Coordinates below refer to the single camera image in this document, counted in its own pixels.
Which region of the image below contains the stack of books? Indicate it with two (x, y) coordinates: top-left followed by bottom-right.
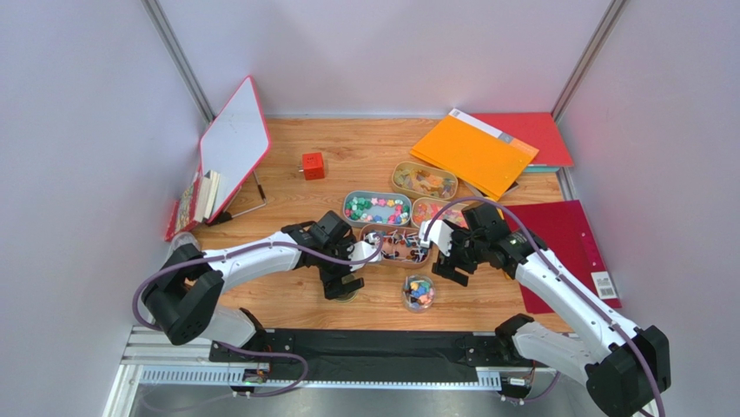
(164, 170), (221, 242)

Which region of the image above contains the gold round lid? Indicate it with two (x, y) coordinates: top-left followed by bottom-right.
(334, 291), (358, 303)

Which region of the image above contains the red cube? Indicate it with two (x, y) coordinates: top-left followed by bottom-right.
(301, 152), (326, 181)

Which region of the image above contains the orange folder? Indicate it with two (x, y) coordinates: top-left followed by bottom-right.
(410, 109), (539, 201)

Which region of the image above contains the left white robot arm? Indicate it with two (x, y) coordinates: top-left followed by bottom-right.
(132, 211), (382, 351)

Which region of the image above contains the beige tray of star candies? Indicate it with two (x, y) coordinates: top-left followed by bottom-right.
(411, 197), (467, 228)

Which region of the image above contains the metal board stand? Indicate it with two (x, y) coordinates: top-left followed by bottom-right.
(208, 170), (268, 226)

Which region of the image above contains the purple cable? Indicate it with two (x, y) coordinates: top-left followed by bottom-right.
(423, 196), (669, 417)
(131, 231), (386, 398)

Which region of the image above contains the clear plastic cup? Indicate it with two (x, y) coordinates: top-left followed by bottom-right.
(170, 232), (199, 250)

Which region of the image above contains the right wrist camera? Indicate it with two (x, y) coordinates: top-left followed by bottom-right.
(419, 220), (454, 256)

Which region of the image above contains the teal book under folder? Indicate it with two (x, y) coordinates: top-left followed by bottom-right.
(524, 165), (560, 173)

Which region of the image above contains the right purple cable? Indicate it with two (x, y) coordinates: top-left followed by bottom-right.
(423, 196), (669, 417)

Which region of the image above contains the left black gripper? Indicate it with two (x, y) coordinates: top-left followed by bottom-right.
(317, 234), (365, 300)

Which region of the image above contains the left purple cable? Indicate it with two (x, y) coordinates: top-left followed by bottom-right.
(131, 231), (386, 398)

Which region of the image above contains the aluminium rail frame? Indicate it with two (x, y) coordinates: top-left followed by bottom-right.
(103, 324), (660, 417)

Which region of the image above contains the grey tray of round candies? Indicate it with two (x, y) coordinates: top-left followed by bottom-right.
(342, 190), (412, 228)

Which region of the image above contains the white board with red frame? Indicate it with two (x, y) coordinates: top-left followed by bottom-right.
(199, 75), (272, 224)

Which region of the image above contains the clear glass jar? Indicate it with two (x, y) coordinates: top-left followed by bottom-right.
(401, 275), (436, 313)

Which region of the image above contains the red folder at back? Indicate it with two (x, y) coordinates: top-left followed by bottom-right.
(472, 112), (574, 168)

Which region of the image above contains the dark red folder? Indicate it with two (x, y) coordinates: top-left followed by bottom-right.
(509, 200), (622, 308)

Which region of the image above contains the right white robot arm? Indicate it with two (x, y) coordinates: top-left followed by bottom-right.
(420, 197), (671, 416)

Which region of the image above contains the yellow plastic scoop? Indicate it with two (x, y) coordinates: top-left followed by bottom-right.
(494, 209), (516, 280)

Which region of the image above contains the beige tray of popsicle candies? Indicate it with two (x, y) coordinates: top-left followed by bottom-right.
(391, 162), (459, 201)

